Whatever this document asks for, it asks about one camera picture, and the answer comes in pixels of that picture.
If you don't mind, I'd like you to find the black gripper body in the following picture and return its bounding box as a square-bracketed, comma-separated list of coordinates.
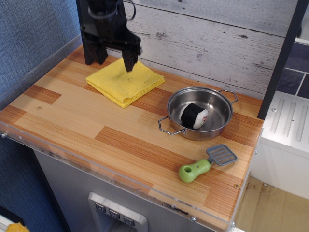
[82, 9, 141, 54]

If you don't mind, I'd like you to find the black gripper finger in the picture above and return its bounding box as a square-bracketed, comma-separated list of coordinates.
[122, 47, 139, 72]
[83, 40, 108, 64]

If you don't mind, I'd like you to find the yellow towel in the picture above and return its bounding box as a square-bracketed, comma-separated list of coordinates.
[85, 58, 165, 108]

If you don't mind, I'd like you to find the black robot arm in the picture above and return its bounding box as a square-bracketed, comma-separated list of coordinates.
[76, 0, 141, 72]

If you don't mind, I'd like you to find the plush sushi roll toy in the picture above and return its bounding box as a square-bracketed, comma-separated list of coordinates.
[179, 103, 209, 130]

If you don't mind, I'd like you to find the stainless steel pot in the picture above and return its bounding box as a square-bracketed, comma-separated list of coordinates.
[158, 87, 238, 141]

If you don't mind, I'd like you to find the green grey toy spatula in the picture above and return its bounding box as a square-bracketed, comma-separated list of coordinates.
[178, 144, 238, 183]

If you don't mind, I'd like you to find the silver dispenser button panel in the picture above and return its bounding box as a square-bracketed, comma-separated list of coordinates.
[88, 192, 148, 232]

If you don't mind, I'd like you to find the white grooved side cabinet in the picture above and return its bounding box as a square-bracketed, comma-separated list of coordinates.
[250, 91, 309, 199]

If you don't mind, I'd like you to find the clear acrylic table edge guard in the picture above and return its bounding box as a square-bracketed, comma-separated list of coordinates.
[0, 117, 261, 232]

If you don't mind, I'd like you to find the dark left vertical post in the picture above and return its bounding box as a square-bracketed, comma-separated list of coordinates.
[76, 0, 94, 65]

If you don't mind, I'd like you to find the dark vertical post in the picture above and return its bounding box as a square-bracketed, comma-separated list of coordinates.
[257, 0, 309, 120]
[76, 0, 94, 65]

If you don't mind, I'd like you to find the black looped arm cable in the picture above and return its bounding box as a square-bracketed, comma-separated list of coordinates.
[124, 0, 137, 20]

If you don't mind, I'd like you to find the dark right vertical post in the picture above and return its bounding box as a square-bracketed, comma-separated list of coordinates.
[257, 0, 309, 120]

